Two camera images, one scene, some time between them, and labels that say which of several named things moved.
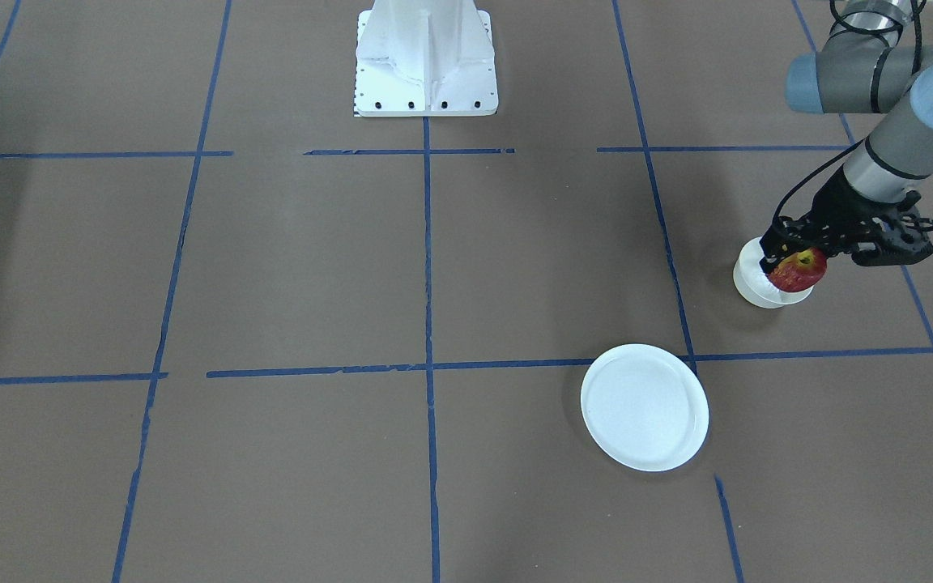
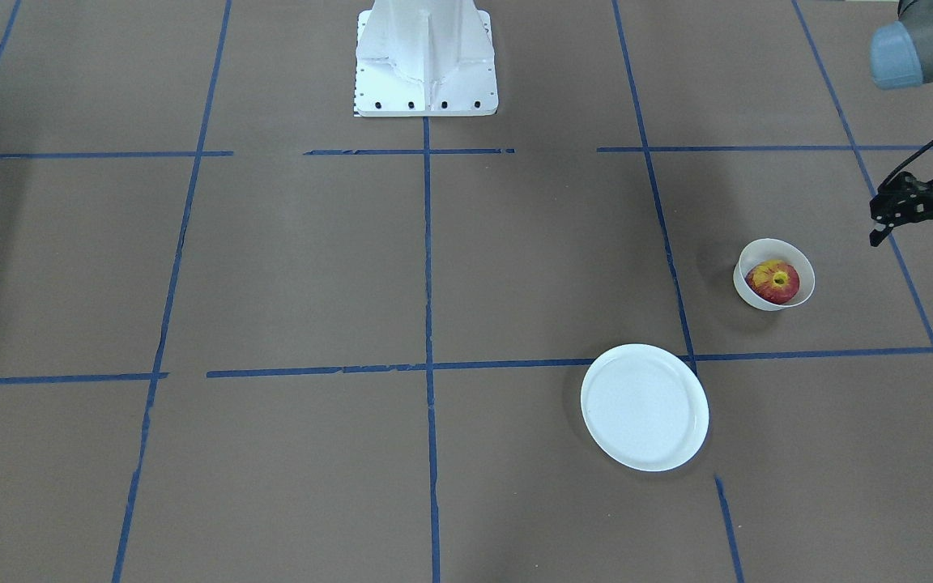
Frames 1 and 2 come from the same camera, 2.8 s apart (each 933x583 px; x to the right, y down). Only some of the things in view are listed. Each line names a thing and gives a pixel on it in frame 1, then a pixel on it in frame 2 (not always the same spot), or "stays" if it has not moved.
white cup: x=754 y=284 stays
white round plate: x=645 y=406 stays
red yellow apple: x=799 y=271 → x=773 y=281
